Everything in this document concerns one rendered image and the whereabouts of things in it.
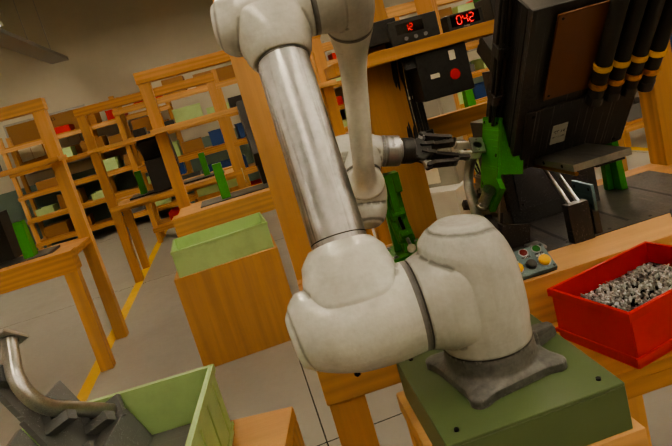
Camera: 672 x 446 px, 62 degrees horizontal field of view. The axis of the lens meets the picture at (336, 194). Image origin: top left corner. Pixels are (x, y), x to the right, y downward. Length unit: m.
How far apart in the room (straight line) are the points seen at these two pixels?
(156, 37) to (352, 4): 10.55
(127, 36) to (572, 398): 11.15
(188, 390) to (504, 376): 0.70
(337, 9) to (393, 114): 0.82
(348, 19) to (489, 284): 0.58
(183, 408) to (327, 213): 0.63
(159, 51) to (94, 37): 1.19
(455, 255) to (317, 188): 0.25
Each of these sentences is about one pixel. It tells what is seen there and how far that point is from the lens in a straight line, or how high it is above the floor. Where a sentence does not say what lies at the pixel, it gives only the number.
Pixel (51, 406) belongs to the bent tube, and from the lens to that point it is 1.23.
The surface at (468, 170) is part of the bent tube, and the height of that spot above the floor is 1.13.
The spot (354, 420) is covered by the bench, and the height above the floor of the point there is 0.69.
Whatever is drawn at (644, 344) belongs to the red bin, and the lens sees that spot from 1.25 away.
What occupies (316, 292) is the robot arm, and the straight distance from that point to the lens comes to 0.89.
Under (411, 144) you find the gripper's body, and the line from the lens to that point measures 1.59.
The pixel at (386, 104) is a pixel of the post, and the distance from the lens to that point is 1.88.
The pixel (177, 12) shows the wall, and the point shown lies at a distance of 11.65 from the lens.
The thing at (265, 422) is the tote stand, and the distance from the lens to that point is 1.37.
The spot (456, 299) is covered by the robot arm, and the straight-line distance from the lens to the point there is 0.89.
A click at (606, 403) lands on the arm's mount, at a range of 0.98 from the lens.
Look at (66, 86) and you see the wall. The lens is 11.80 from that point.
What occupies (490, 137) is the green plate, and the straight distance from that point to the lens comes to 1.65.
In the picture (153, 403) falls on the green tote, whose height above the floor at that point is 0.92.
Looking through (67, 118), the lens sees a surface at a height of 2.28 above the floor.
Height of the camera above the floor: 1.47
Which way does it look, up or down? 10 degrees down
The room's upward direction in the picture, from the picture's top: 16 degrees counter-clockwise
